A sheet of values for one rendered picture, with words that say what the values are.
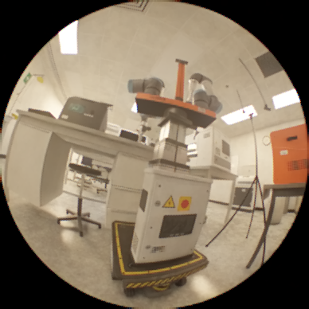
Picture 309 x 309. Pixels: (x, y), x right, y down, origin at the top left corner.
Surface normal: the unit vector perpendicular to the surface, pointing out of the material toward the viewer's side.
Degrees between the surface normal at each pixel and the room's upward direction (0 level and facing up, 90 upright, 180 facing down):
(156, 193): 90
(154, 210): 90
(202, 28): 180
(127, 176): 90
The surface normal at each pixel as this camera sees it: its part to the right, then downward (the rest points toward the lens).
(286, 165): -0.89, -0.26
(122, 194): 0.41, -0.12
